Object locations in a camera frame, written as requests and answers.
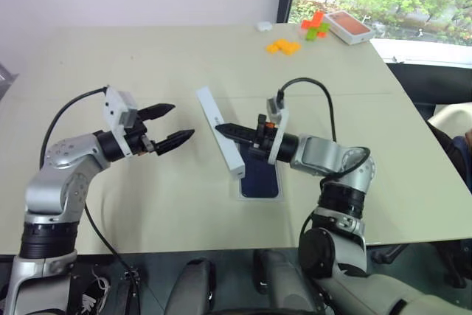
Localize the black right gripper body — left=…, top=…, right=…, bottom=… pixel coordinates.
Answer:
left=247, top=113, right=277, bottom=164

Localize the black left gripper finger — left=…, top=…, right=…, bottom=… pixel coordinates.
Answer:
left=138, top=103, right=176, bottom=122
left=153, top=128, right=196, bottom=156

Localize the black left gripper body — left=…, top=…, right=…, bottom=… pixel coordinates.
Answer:
left=123, top=108, right=159, bottom=156

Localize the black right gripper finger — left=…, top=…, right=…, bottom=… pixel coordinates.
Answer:
left=215, top=122, right=259, bottom=136
left=220, top=131, right=257, bottom=145

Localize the white rectangular box lid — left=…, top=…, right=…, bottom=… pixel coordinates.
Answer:
left=195, top=86, right=246, bottom=182

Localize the dark blue smartphone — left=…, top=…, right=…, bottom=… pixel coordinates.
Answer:
left=239, top=140, right=280, bottom=198

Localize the white box with orange print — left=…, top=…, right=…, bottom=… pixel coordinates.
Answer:
left=325, top=10, right=375, bottom=46

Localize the yellow toy block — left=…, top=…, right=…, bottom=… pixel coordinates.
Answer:
left=265, top=41, right=287, bottom=56
left=274, top=38, right=303, bottom=56

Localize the green toy block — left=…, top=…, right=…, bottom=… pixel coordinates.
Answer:
left=303, top=21, right=331, bottom=42

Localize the orange toy block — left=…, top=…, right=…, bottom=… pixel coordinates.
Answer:
left=299, top=10, right=326, bottom=31

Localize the dark rounded shape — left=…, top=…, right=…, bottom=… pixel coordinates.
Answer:
left=172, top=257, right=218, bottom=315

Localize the black and white sneaker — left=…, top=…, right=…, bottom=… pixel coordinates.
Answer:
left=77, top=263, right=112, bottom=315

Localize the white window sill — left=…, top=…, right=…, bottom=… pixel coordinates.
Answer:
left=369, top=38, right=472, bottom=69

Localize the person in dark clothing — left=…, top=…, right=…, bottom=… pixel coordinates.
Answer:
left=426, top=122, right=472, bottom=200

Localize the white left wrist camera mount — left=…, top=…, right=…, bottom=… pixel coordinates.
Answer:
left=101, top=85, right=139, bottom=158

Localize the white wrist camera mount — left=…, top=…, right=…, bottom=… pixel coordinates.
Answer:
left=265, top=96, right=290, bottom=165
left=101, top=85, right=139, bottom=158

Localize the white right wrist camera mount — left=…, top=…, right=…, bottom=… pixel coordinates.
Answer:
left=265, top=96, right=290, bottom=165

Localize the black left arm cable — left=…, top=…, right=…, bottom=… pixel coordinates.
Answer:
left=39, top=87, right=142, bottom=296

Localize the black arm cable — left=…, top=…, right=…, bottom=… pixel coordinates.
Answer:
left=275, top=77, right=371, bottom=183
left=39, top=87, right=142, bottom=296

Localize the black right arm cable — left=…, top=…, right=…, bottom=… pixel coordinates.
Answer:
left=275, top=77, right=371, bottom=183

